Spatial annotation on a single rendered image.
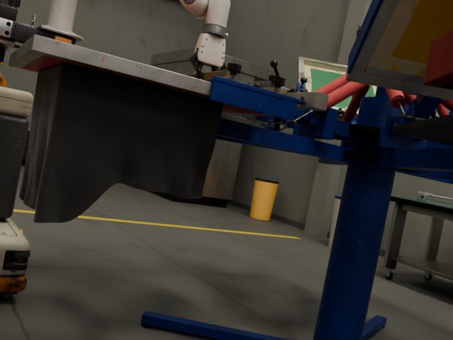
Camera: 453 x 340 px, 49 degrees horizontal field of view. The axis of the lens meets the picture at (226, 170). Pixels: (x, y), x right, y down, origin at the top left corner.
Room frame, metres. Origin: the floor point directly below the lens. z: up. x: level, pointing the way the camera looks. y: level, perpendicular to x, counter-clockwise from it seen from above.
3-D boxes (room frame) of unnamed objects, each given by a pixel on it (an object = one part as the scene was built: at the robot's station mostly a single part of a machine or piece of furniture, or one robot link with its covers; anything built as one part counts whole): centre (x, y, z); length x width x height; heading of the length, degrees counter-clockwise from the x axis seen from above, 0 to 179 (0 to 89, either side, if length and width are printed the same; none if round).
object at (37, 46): (1.64, 0.31, 0.97); 0.79 x 0.58 x 0.04; 119
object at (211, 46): (1.74, 0.13, 1.15); 0.10 x 0.08 x 0.11; 119
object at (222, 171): (8.25, 0.62, 1.13); 1.70 x 1.30 x 2.26; 33
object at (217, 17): (1.76, 0.16, 1.27); 0.15 x 0.10 x 0.11; 71
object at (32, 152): (1.50, 0.56, 0.74); 0.45 x 0.03 x 0.43; 29
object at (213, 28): (1.75, 0.13, 1.21); 0.09 x 0.07 x 0.03; 119
